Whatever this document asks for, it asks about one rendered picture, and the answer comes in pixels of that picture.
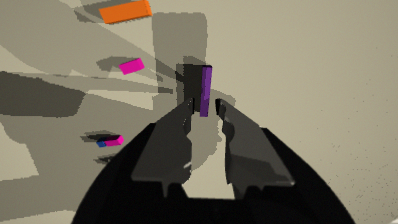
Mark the small blue cube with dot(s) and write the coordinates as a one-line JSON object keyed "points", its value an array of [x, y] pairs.
{"points": [[101, 142]]}

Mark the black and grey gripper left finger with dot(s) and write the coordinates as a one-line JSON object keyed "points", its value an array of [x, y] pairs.
{"points": [[141, 171]]}

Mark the orange rod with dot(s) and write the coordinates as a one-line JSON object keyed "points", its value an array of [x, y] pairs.
{"points": [[125, 12]]}

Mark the purple rod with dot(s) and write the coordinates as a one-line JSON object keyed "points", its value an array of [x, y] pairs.
{"points": [[205, 90]]}

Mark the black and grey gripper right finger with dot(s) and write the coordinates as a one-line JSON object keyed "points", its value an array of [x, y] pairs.
{"points": [[256, 157]]}

